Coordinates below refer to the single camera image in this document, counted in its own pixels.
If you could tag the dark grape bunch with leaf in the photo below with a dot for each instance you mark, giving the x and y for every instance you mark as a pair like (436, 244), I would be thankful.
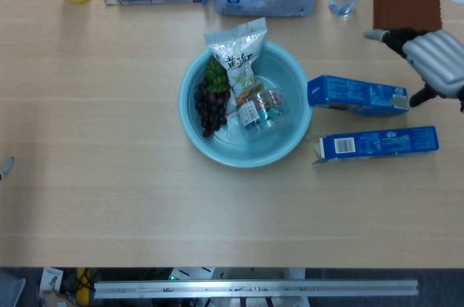
(210, 104)

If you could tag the light blue plastic basin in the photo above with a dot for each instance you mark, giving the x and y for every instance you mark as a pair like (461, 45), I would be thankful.
(282, 78)

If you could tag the white peanut snack bag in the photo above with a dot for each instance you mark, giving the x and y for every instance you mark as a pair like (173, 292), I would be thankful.
(235, 49)

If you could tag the brown folded cloth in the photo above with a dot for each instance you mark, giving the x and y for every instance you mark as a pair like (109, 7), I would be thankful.
(407, 2)

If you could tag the white device with green light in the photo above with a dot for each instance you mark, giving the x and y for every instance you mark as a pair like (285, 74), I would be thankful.
(192, 273)

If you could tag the clear wrapped candy pack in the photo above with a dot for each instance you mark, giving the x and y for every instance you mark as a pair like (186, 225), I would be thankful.
(266, 111)

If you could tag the blue box from basin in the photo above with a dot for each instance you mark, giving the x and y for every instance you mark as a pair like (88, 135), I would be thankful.
(355, 94)

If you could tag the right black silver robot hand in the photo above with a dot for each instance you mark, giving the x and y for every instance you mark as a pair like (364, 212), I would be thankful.
(438, 60)

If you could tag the aluminium profile rail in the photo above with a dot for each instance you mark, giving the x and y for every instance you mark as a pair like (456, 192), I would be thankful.
(253, 289)

